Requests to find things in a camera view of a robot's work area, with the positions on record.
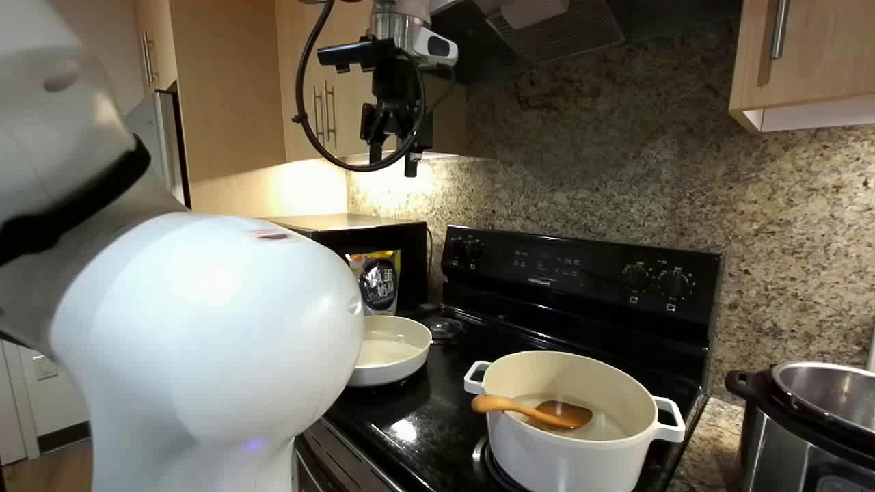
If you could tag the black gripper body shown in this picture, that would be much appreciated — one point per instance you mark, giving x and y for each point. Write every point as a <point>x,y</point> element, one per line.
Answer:
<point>394,92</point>

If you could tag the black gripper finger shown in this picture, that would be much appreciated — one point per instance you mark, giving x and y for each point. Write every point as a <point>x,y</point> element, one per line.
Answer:
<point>414,155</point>
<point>372,132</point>

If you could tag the wooden spatula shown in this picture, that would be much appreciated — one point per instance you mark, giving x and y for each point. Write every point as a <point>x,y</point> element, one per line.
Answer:
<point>547,413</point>

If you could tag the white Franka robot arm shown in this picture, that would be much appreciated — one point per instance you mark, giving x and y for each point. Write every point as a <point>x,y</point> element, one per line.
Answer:
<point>200,346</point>

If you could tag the black microwave oven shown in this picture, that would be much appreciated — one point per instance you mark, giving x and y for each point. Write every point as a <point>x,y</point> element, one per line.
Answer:
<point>330,238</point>

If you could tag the yellow black chip bag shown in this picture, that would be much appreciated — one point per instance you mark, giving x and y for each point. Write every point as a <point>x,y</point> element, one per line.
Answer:
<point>378,282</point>

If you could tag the light wood upper cabinet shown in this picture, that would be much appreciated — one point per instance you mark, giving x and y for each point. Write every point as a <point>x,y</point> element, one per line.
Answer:
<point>237,92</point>

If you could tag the dark range hood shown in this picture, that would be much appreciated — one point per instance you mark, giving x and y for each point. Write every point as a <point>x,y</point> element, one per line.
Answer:
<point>538,31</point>

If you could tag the white frying pan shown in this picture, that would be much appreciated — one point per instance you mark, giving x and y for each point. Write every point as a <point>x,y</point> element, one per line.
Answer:
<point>393,352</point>

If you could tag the black electric stove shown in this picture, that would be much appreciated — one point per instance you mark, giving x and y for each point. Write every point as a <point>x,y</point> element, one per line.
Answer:
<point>584,282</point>

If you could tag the white panelled door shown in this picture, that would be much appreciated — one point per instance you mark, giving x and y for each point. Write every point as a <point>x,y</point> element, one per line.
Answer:
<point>49,401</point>

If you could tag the steel black pressure cooker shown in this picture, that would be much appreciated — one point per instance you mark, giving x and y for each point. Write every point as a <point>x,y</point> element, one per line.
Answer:
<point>801,428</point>

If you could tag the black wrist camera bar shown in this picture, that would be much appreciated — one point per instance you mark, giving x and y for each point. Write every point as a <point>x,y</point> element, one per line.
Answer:
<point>346,57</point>

